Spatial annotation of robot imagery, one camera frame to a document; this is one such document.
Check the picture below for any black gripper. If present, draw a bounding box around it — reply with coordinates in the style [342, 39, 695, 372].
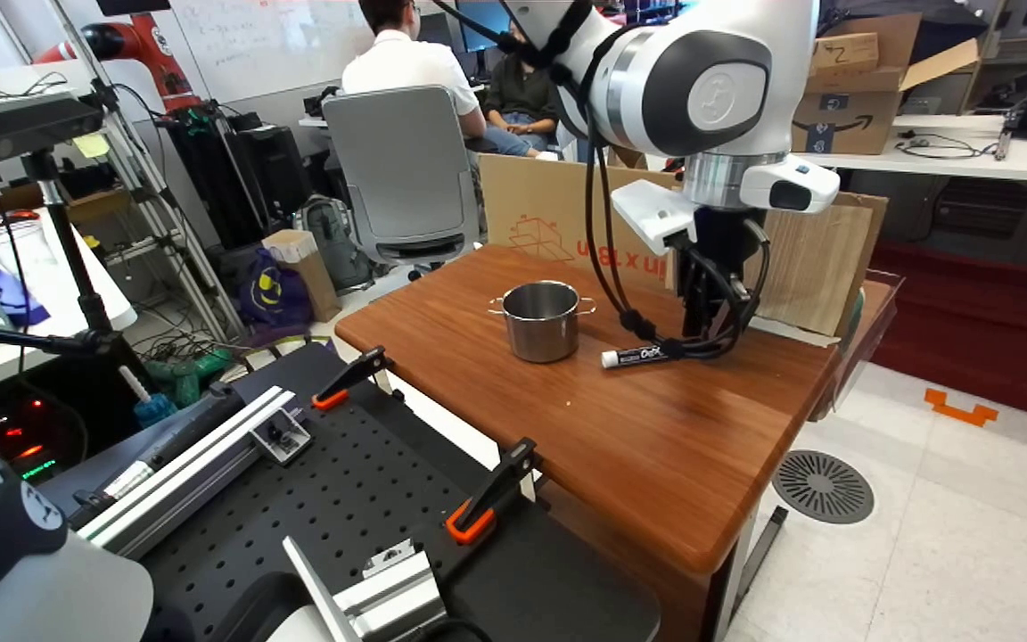
[668, 202, 773, 360]

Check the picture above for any black marker with white label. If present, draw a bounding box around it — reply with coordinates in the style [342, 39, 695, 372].
[598, 337, 708, 374]

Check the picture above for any small steel pot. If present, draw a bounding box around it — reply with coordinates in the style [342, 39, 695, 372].
[490, 278, 598, 366]

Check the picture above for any orange floor marker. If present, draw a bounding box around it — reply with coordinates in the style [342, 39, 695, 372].
[920, 385, 1004, 431]

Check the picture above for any light wood pattern panel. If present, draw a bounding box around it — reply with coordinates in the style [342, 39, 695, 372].
[756, 189, 886, 337]

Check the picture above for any printed brown cardboard panel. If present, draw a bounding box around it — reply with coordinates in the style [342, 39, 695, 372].
[476, 148, 894, 341]

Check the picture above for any round floor drain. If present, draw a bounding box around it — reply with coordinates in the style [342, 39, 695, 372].
[772, 447, 880, 529]

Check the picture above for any open amazon cardboard box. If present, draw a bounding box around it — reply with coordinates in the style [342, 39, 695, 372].
[792, 9, 983, 156]

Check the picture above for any grey metal table leg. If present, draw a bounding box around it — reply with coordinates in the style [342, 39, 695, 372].
[714, 504, 792, 637]

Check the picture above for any small brown cardboard box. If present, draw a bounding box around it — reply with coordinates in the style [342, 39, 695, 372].
[809, 27, 886, 71]

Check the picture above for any white desk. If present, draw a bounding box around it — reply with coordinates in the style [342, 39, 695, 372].
[803, 111, 1027, 189]

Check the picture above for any grey office chair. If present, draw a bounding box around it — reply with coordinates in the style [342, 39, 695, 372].
[319, 83, 483, 281]

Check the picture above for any grey backpack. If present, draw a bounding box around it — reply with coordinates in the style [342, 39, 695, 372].
[296, 192, 378, 290]

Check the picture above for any person in white shirt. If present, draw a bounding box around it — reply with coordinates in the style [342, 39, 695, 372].
[338, 0, 528, 156]

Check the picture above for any tan cardboard box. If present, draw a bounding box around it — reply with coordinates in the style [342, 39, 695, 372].
[260, 223, 345, 322]

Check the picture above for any black perforated breadboard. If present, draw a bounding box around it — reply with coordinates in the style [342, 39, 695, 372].
[35, 341, 668, 642]

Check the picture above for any short aluminium extrusion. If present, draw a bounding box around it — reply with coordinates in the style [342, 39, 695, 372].
[277, 531, 453, 642]

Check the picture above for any blue bag with yellow logo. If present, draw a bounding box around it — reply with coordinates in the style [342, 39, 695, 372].
[231, 243, 314, 341]

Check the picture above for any black equipment case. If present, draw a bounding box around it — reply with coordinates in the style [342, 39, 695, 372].
[167, 103, 311, 243]

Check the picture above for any whiteboard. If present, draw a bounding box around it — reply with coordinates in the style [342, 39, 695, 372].
[167, 0, 368, 103]

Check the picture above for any green tool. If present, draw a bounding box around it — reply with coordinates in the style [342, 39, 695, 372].
[142, 344, 241, 413]

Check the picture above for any silver metal stand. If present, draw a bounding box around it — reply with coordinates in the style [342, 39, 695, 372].
[54, 0, 244, 344]

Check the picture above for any long aluminium extrusion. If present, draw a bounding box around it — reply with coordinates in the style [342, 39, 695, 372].
[72, 385, 314, 564]

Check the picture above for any red machine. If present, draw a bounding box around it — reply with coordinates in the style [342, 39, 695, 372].
[98, 9, 200, 111]

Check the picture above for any black tripod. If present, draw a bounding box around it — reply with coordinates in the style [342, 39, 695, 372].
[0, 146, 153, 397]

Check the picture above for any blue cloth item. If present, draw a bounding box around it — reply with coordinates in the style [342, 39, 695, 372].
[0, 255, 54, 332]

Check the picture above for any black controller with lights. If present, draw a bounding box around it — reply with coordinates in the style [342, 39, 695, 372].
[0, 379, 94, 493]

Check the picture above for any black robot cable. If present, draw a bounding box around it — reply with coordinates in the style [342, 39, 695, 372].
[580, 22, 668, 350]

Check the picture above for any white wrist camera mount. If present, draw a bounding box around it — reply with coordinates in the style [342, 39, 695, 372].
[609, 174, 699, 260]

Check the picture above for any black clamp with orange handle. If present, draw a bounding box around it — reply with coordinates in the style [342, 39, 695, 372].
[311, 344, 394, 418]
[443, 437, 542, 548]

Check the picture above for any black stereo camera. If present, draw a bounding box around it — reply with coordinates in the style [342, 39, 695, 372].
[0, 93, 106, 165]

